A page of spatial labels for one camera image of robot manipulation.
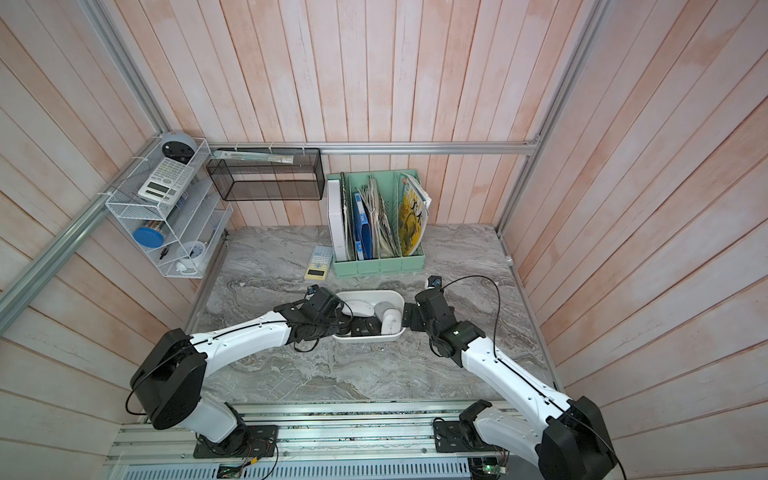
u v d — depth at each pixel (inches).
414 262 41.0
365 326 34.5
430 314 24.2
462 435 25.6
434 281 28.8
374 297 38.8
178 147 31.8
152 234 29.9
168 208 29.3
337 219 35.9
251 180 42.6
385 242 40.0
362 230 37.2
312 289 32.0
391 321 35.4
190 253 32.3
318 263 42.6
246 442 27.9
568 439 15.3
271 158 35.7
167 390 17.1
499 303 39.7
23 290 20.7
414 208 39.7
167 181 30.5
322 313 27.0
